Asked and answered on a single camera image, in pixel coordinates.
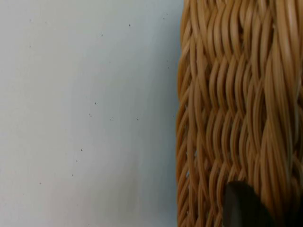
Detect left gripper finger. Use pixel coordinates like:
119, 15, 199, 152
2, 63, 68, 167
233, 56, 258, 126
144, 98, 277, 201
222, 181, 277, 227

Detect pale brown wicker basket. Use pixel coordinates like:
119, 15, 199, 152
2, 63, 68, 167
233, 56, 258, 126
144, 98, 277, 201
176, 0, 303, 227

